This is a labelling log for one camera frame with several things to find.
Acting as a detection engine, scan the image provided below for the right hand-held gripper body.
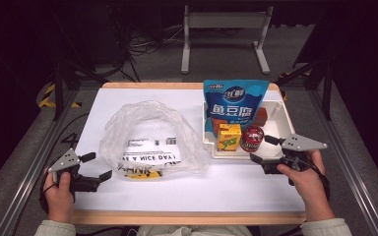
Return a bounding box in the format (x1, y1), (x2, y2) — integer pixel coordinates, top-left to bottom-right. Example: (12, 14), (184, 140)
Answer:
(261, 133), (328, 178)

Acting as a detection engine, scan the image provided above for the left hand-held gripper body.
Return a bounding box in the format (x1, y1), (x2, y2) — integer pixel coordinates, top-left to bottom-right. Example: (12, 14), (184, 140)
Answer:
(47, 147), (101, 195)

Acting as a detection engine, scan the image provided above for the white plastic bin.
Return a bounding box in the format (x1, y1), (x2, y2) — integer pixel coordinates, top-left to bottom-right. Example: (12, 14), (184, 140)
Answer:
(202, 98), (298, 160)

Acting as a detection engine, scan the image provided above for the red can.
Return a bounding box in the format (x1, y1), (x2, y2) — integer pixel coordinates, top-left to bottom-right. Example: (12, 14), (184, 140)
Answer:
(239, 125), (265, 153)

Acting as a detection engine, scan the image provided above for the orange-brown box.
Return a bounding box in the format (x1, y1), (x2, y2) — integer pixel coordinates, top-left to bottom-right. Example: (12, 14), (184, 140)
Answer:
(253, 107), (269, 128)

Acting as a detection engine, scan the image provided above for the yellow drink carton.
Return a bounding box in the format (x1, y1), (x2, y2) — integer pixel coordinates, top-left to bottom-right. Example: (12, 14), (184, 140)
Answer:
(216, 123), (243, 152)

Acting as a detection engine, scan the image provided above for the blue snack pouch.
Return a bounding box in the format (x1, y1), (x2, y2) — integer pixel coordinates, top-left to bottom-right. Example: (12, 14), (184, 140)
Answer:
(203, 79), (271, 137)

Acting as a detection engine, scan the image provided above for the clear plastic bag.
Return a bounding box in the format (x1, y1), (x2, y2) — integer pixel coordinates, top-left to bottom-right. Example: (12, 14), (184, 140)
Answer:
(97, 99), (211, 180)

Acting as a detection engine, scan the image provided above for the person's left hand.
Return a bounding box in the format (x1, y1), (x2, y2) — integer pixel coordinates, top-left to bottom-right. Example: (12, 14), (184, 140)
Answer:
(43, 171), (76, 224)

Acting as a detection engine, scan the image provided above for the person's right hand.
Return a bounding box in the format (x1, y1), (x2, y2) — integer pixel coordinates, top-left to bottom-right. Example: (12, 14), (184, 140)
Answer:
(276, 149), (331, 219)

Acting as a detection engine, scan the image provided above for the yellow-black hazard tape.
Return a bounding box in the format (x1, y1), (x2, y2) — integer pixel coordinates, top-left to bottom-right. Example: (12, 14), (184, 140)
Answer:
(38, 83), (82, 109)

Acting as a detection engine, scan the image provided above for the white table mat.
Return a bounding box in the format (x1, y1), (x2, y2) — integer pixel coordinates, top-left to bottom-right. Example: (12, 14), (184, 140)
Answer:
(73, 88), (309, 212)

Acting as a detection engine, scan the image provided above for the person's light clothing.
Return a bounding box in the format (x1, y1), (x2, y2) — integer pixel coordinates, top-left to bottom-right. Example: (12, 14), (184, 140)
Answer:
(134, 225), (254, 236)

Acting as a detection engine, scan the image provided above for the white metal stand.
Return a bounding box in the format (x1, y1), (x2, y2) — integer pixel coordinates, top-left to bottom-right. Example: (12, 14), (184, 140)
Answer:
(180, 4), (275, 75)

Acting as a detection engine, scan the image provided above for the aluminium floor rail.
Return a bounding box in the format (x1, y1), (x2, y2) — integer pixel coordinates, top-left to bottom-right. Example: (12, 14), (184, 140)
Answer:
(308, 88), (378, 236)
(0, 89), (80, 236)

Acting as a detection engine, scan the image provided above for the right hand-held gripper black cable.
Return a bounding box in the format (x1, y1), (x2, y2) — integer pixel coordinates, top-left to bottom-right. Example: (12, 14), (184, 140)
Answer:
(308, 161), (332, 202)

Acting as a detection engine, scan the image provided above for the hand-held gripper black cable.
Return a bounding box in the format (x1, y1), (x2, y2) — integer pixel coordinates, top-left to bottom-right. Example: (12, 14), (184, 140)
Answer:
(37, 168), (61, 214)
(308, 161), (332, 202)

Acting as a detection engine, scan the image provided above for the left hand-held gripper black cable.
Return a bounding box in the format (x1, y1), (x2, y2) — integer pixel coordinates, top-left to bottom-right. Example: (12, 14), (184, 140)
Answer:
(37, 168), (61, 214)

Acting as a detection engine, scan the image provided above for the tangle of black floor cables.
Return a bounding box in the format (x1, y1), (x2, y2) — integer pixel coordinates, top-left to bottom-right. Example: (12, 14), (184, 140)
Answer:
(107, 6), (185, 83)

